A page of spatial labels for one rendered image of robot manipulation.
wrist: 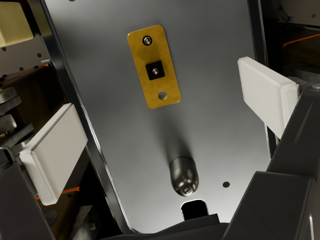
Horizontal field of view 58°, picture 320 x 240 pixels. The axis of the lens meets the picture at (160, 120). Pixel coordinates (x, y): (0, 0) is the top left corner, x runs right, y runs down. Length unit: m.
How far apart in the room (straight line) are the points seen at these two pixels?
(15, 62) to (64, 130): 0.51
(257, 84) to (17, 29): 0.22
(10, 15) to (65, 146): 0.16
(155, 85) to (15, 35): 0.14
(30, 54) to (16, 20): 0.36
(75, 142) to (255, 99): 0.11
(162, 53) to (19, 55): 0.42
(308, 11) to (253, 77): 0.52
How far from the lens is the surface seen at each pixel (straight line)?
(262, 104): 0.16
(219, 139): 0.35
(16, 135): 0.28
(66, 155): 0.17
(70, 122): 0.19
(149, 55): 0.31
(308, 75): 0.32
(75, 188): 0.45
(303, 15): 0.67
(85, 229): 0.40
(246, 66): 0.17
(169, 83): 0.31
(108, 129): 0.34
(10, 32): 0.28
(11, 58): 0.68
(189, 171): 0.32
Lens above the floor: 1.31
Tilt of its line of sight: 69 degrees down
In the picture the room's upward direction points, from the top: 177 degrees clockwise
